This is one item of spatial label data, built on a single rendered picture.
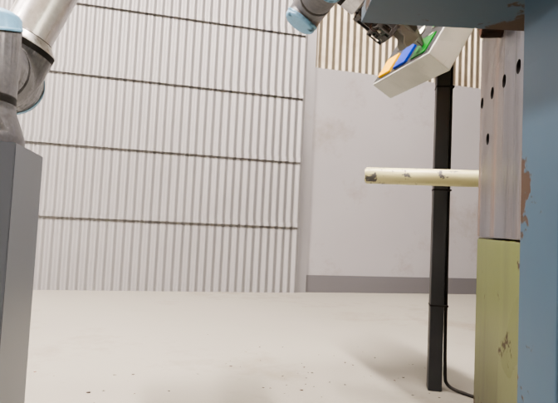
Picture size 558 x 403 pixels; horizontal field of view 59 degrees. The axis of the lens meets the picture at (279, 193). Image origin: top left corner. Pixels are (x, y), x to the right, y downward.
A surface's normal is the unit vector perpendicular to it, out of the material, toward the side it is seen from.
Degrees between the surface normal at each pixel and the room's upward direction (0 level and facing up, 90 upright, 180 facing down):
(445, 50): 90
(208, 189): 90
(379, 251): 90
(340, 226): 90
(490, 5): 180
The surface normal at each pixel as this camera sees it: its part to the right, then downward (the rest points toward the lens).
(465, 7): -0.05, 1.00
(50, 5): 0.67, 0.19
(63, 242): 0.25, -0.04
